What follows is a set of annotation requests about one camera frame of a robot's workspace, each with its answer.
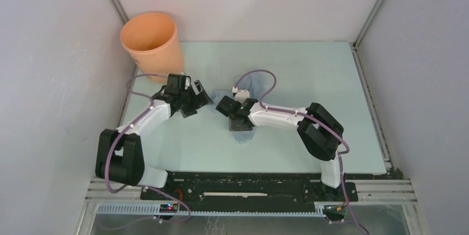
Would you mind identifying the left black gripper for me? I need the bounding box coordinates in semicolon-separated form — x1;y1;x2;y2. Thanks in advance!
178;81;212;118

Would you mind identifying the light blue plastic trash bag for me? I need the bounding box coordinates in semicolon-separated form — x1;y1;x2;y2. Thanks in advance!
211;72;267;144

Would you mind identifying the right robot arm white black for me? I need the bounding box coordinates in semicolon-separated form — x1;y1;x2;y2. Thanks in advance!
216;96;350;201

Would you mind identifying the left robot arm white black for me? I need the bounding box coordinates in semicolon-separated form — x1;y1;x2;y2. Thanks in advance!
95;74;213;200

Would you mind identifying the orange plastic trash bin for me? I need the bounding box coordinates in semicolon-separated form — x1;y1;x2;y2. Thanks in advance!
120;12;185;83

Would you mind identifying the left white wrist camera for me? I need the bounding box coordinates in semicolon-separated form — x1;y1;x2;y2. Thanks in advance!
179;74;192;90

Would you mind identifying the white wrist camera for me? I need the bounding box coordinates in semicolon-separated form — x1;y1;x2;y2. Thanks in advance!
179;74;192;90
232;87;250;103

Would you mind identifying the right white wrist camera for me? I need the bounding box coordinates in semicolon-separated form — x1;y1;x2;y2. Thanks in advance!
232;87;250;103

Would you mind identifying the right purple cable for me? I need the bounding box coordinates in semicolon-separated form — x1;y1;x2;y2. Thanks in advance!
233;69;367;235

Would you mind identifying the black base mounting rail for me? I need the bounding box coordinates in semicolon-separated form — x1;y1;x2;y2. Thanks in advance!
162;172;358;212

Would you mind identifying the white slotted cable duct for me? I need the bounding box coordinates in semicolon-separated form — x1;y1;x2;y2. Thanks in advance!
96;202;325;217

